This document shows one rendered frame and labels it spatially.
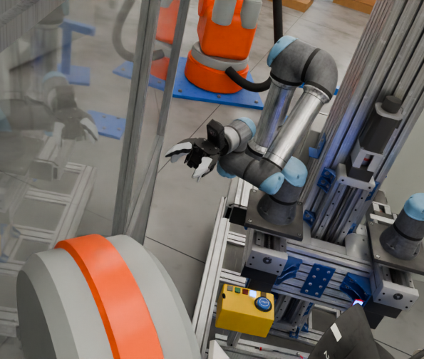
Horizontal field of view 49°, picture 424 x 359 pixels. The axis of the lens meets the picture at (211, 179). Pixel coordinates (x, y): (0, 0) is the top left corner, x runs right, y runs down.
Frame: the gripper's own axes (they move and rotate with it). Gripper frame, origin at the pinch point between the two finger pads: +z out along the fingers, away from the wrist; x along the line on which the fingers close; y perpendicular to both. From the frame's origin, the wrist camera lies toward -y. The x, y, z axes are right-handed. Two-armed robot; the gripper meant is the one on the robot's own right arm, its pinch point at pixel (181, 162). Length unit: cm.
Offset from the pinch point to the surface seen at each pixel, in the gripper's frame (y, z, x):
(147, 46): -27.8, 7.9, 14.0
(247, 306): 34.0, -5.9, -34.2
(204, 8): 98, -312, 187
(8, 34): -59, 68, -17
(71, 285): -55, 75, -33
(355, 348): -1, 14, -58
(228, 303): 34.7, -2.5, -29.4
